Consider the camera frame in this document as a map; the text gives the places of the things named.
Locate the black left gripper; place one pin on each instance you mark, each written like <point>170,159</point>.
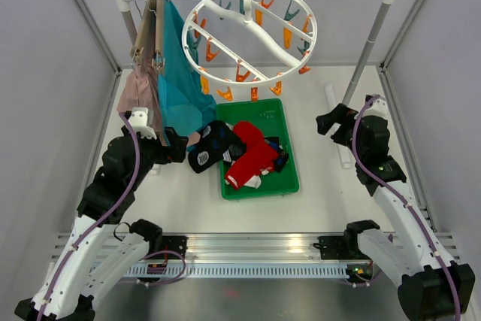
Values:
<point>175,152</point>

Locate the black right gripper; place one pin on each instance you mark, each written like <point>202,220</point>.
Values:
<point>341,114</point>

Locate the red christmas sock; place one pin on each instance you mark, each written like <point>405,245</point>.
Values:
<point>249,134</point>
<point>257,160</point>

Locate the orange clothes peg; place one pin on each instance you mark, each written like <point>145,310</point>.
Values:
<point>227,95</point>
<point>205,85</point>

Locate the white round clip hanger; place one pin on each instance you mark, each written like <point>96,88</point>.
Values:
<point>247,45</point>

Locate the white sock with black stripes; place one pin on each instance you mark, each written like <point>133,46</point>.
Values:
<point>254,182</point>

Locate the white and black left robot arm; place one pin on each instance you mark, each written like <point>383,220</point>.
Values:
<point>75,288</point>

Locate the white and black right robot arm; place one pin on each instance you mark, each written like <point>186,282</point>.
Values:
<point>430,283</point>

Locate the beige clothes hanger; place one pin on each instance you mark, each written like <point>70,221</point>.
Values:
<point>147,50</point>

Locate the black sock with blue pattern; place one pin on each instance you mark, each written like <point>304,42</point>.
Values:
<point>216,139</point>

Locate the teal hanging garment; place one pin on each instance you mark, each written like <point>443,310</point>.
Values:
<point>183,105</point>

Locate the green plastic tray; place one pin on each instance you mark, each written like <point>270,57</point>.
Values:
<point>268,116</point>

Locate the orange peg front right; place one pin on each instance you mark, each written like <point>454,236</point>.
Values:
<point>277,88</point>

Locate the pink hanging garment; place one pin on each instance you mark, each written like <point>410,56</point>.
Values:
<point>141,90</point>

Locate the orange peg at front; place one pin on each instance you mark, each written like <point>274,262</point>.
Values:
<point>254,94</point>

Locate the orange peg on crossbar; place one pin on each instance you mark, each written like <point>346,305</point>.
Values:
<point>241,77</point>

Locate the teal clothes peg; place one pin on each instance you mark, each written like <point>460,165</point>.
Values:
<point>193,43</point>

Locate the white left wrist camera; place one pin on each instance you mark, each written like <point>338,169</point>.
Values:
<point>141,120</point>

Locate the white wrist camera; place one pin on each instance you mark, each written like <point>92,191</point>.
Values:
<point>378,108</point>
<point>141,120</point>

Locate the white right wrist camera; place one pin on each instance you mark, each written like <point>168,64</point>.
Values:
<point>378,108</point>

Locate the aluminium mounting rail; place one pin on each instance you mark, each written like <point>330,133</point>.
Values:
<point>265,247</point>

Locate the white slotted cable duct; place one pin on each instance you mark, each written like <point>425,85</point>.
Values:
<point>240,271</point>

